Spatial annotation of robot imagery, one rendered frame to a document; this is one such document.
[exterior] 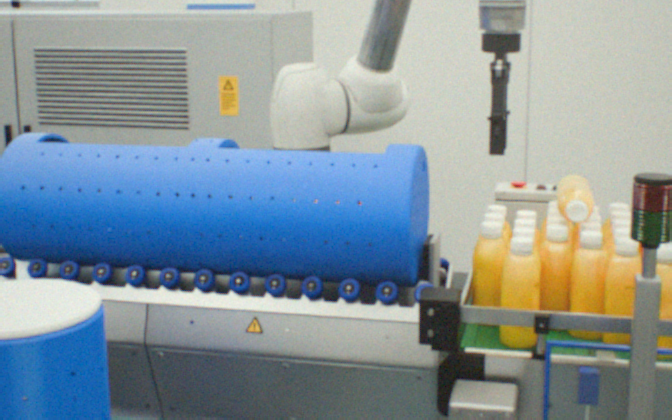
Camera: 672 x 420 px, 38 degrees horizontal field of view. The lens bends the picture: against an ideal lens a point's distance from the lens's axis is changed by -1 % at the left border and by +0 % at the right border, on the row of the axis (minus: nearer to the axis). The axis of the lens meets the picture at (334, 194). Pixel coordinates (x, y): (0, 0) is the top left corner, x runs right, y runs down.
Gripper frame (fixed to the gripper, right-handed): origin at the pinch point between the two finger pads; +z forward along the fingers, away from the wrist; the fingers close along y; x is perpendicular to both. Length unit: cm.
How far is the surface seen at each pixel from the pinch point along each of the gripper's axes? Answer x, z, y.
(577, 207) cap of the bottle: 15.5, 11.6, 7.9
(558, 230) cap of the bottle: 12.2, 15.8, 9.4
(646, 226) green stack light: 24.7, 6.4, 41.6
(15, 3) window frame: -274, -21, -287
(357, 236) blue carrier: -24.7, 17.1, 16.6
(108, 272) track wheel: -78, 29, 13
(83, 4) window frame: -233, -20, -285
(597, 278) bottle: 19.5, 23.2, 14.3
